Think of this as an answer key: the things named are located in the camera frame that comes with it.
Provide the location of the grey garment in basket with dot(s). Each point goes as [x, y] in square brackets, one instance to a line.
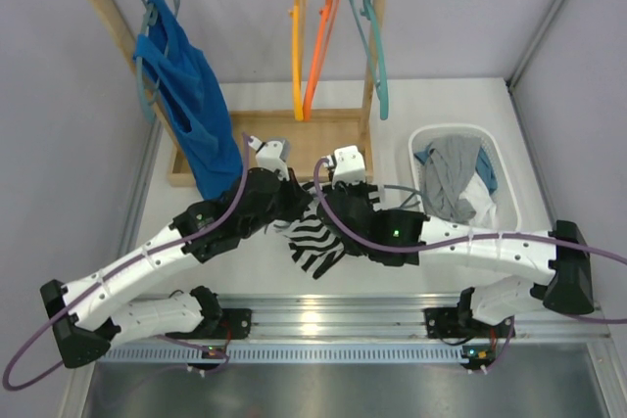
[449, 167]

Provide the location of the white garment in basket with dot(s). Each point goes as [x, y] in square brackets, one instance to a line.
[485, 209]

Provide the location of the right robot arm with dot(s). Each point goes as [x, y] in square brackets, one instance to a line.
[548, 270]

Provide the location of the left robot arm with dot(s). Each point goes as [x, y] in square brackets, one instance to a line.
[104, 310]

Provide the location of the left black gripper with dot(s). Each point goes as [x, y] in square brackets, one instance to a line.
[298, 194]

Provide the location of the white slotted cable duct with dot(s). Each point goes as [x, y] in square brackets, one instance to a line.
[300, 354]

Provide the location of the blue tank top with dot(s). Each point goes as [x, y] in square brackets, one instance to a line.
[193, 101]

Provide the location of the aluminium mounting rail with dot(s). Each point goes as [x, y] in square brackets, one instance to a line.
[325, 318]

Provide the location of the grey-blue hanger under blue top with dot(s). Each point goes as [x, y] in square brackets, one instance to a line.
[148, 92]

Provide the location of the blue garment in basket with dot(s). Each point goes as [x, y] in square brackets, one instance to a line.
[485, 170]

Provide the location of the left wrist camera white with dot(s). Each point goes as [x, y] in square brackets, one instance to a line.
[272, 155]

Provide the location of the black white striped tank top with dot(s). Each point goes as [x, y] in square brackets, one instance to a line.
[314, 248]

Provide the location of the wooden clothes rack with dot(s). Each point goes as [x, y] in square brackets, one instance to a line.
[326, 130]

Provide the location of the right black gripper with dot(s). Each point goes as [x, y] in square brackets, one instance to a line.
[345, 186]

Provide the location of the grey-blue hanger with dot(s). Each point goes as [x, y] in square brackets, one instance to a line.
[148, 92]
[309, 223]

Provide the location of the yellow hanger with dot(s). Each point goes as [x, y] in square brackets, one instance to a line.
[298, 17]

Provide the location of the orange hanger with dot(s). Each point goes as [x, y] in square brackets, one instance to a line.
[328, 15]

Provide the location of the white perforated laundry basket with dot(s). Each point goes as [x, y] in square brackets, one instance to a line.
[507, 207]

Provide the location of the teal hanger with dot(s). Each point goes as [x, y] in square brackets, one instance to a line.
[368, 16]

